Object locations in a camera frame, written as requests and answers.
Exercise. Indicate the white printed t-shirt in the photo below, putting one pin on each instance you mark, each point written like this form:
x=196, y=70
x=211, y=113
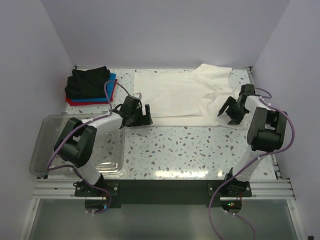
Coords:
x=187, y=99

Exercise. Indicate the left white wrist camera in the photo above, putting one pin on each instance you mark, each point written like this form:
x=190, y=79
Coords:
x=138, y=95

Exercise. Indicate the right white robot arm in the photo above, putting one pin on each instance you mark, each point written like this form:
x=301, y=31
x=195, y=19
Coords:
x=265, y=134

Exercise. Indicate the folded blue t-shirt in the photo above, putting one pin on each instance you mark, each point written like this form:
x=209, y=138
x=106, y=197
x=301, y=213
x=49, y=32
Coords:
x=111, y=86

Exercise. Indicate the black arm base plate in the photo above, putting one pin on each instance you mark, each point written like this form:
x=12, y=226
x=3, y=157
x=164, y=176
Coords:
x=115, y=193

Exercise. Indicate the clear plastic bin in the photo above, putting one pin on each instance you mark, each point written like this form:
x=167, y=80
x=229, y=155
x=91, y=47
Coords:
x=50, y=140

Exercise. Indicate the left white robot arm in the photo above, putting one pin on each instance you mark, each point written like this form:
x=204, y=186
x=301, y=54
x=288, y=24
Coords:
x=76, y=141

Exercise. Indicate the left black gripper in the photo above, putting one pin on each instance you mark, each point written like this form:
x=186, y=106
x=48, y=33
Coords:
x=139, y=119

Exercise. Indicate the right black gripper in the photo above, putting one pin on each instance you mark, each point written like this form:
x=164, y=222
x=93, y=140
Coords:
x=236, y=109

